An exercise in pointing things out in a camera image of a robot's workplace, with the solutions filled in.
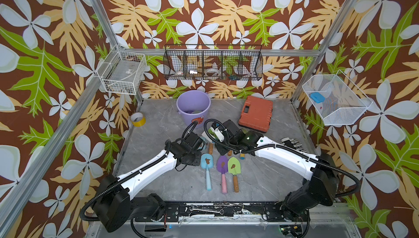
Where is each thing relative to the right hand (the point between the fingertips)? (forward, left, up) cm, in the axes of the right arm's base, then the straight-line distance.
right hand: (214, 144), depth 81 cm
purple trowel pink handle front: (-4, -5, -15) cm, 16 cm away
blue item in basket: (+22, -56, +11) cm, 61 cm away
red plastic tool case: (+28, -29, -11) cm, 42 cm away
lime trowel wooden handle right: (-7, -11, -15) cm, 20 cm away
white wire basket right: (+13, -63, +16) cm, 66 cm away
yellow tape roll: (+28, +52, -15) cm, 60 cm away
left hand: (-4, +9, -6) cm, 11 cm away
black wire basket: (+47, 0, +17) cm, 50 cm away
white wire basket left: (+33, +50, +20) cm, 64 cm away
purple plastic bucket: (+36, +13, -10) cm, 40 cm away
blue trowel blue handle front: (-3, +4, -15) cm, 16 cm away
